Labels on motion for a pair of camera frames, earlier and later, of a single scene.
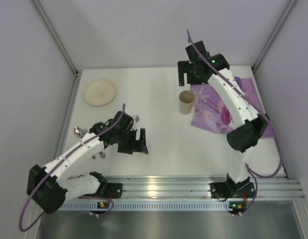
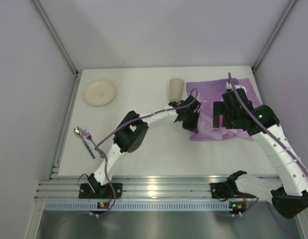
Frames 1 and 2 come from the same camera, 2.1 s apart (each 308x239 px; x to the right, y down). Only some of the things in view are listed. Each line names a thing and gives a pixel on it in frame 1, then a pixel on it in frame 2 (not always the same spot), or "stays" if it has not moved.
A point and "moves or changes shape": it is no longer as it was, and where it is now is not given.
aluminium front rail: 142,187 stays
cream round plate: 99,92 stays
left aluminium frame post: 55,36 stays
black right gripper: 184,70 → 219,114
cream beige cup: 186,99 moves or changes shape
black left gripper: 130,141 → 192,115
